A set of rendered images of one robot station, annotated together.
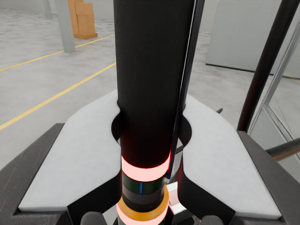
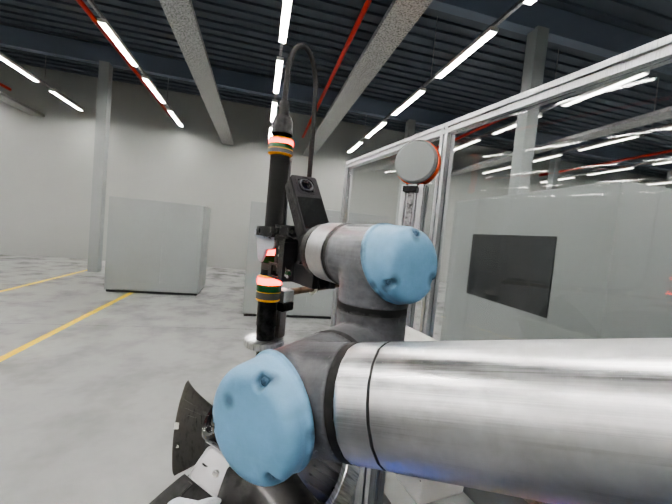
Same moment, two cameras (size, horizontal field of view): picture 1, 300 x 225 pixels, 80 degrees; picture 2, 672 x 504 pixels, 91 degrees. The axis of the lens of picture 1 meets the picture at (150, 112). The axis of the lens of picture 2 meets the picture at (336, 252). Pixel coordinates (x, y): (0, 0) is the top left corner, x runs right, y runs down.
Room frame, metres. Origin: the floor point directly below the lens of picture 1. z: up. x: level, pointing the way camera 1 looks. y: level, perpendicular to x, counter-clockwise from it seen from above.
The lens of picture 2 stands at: (-0.47, 0.21, 1.60)
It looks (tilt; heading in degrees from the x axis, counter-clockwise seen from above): 3 degrees down; 328
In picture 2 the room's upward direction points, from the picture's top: 5 degrees clockwise
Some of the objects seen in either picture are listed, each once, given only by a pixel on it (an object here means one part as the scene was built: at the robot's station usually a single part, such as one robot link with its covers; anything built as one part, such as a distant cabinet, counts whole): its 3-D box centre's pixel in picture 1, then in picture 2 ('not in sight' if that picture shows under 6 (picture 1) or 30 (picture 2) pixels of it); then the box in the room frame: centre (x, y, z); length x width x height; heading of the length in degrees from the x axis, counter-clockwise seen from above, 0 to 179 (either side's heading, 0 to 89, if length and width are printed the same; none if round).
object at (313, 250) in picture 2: not in sight; (338, 252); (-0.12, -0.01, 1.57); 0.08 x 0.05 x 0.08; 92
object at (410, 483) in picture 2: not in sight; (426, 464); (0.19, -0.60, 0.91); 0.17 x 0.16 x 0.11; 82
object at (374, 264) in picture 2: not in sight; (377, 262); (-0.19, -0.01, 1.57); 0.11 x 0.08 x 0.09; 2
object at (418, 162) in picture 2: not in sight; (417, 163); (0.41, -0.64, 1.88); 0.17 x 0.15 x 0.16; 172
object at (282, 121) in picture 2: not in sight; (273, 231); (0.09, 0.00, 1.59); 0.04 x 0.04 x 0.46
